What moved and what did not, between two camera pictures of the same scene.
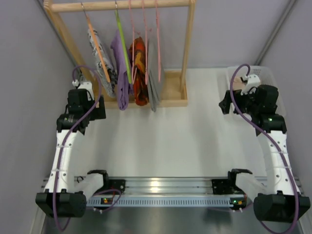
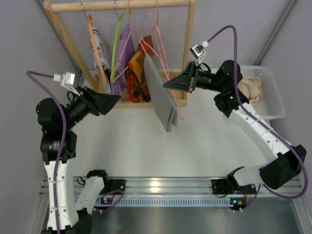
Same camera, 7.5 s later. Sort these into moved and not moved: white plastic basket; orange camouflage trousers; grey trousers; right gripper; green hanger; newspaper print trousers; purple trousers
Moved: grey trousers; right gripper; purple trousers; green hanger
Not moved: white plastic basket; newspaper print trousers; orange camouflage trousers
